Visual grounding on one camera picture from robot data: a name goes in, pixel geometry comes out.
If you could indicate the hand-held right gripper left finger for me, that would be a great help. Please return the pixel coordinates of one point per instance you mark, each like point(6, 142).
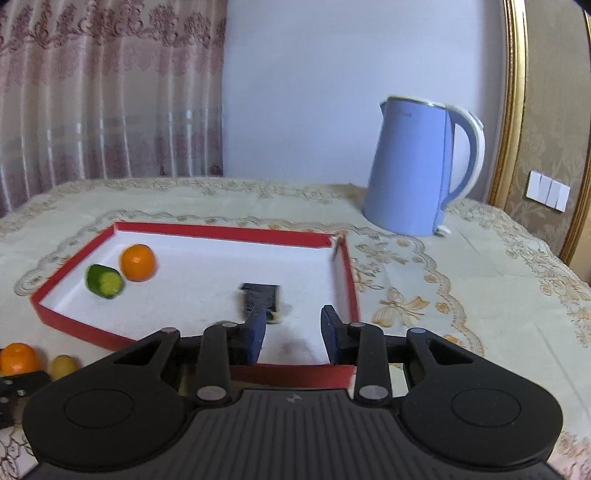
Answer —
point(254, 339)

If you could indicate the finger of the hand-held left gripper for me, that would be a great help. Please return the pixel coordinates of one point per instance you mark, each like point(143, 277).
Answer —
point(18, 392)

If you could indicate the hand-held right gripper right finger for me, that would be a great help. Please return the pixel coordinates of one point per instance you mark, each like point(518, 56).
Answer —
point(330, 337)

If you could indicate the orange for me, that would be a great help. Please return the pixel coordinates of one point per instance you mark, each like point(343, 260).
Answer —
point(18, 360)
point(137, 263)

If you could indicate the dark eggplant piece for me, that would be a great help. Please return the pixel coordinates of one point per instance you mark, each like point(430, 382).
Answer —
point(261, 297)

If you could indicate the small yellow fruit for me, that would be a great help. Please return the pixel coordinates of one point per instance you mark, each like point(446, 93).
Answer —
point(63, 367)

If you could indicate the red cardboard box tray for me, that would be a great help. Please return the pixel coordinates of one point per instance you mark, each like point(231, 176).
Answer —
point(207, 277)

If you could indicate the green cucumber piece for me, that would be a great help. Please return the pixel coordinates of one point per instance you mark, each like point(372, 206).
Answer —
point(104, 281)

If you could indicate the embroidered cream tablecloth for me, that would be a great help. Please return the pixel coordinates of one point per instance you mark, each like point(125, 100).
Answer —
point(461, 286)

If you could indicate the blue electric kettle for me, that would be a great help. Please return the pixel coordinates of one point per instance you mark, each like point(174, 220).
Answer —
point(406, 170)

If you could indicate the pink patterned curtain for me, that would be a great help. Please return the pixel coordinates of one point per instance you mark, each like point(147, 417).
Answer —
point(92, 92)

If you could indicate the gold moulding strip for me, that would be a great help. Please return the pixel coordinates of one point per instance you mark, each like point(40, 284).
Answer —
point(512, 92)
point(581, 161)

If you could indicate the white wall light switch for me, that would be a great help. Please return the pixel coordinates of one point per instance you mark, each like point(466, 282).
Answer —
point(548, 190)

